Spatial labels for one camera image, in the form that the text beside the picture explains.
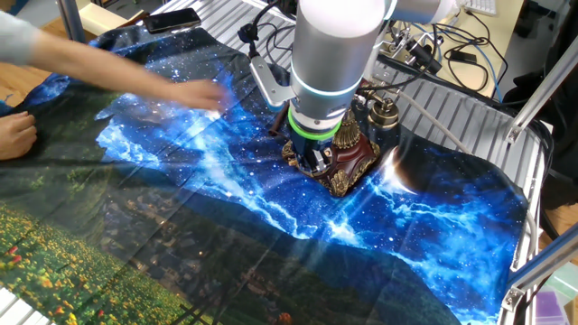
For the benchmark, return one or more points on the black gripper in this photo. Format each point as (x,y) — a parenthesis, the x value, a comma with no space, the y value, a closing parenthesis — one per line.
(314,148)

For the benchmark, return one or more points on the red brass rotary phone base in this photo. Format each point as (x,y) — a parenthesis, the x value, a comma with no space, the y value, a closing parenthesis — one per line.
(352,158)

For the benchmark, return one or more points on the person's left forearm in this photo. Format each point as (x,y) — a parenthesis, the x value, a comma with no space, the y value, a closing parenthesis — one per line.
(104,67)

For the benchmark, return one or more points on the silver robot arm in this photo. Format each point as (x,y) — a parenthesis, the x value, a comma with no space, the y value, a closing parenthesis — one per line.
(334,54)

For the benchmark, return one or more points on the red brass phone handset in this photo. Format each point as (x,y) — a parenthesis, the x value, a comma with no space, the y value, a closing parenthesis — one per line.
(384,115)

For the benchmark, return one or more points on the person's left hand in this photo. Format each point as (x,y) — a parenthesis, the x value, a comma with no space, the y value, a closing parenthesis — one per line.
(198,95)

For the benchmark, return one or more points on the person's right hand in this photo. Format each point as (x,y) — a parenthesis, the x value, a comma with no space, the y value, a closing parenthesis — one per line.
(15,135)

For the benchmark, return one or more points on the galaxy landscape printed cloth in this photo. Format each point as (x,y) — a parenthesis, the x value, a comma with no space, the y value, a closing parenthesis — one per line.
(226,216)

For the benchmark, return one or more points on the black power adapter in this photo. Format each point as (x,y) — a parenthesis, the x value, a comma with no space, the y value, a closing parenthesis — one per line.
(463,56)

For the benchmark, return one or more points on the black smartphone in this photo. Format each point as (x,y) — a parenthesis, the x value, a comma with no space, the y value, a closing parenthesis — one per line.
(171,20)

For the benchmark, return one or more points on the white keyboard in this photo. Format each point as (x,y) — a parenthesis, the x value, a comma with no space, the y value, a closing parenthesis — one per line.
(478,6)

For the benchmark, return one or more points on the purple box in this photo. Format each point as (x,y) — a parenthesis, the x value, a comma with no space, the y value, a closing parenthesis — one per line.
(548,309)

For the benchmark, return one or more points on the person in grey shirt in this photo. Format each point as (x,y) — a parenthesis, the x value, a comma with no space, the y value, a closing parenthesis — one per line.
(15,38)

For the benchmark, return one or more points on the black camera on clamp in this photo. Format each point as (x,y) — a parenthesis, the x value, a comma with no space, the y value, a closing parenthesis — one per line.
(420,54)

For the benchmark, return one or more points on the aluminium frame post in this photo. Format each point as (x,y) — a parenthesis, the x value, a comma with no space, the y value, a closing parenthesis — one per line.
(542,271)
(71,20)
(542,90)

